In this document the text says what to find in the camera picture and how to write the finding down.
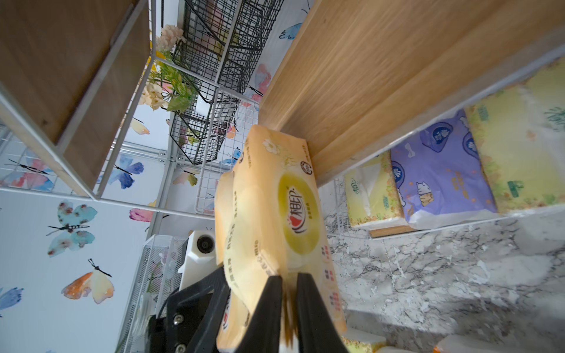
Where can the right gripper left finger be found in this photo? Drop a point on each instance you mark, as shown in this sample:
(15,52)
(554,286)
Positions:
(263,333)

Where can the yellow green tissue pack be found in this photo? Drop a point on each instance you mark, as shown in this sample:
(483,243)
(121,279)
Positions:
(357,341)

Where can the black wire wall basket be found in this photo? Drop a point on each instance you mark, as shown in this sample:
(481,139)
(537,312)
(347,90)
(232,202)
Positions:
(221,46)

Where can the white pot with flowers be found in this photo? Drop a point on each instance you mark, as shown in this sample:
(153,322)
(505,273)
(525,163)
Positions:
(166,88)

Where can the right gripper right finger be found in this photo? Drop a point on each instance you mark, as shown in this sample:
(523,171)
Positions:
(316,332)

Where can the white wire wall basket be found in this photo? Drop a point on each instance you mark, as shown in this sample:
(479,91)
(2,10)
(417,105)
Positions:
(155,278)

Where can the purple tissue pack bottom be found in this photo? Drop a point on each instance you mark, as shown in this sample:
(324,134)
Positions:
(439,177)

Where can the beige tissue pack shelf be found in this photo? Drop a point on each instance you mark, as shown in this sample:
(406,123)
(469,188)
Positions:
(269,222)

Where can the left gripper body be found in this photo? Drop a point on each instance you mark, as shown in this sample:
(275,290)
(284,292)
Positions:
(163,331)

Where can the white wire wooden shelf rack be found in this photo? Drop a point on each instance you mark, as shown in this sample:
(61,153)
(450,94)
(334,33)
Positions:
(359,77)

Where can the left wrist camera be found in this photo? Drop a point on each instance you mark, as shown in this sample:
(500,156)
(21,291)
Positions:
(200,258)

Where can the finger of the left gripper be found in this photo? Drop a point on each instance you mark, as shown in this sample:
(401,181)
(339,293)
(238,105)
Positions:
(194,314)

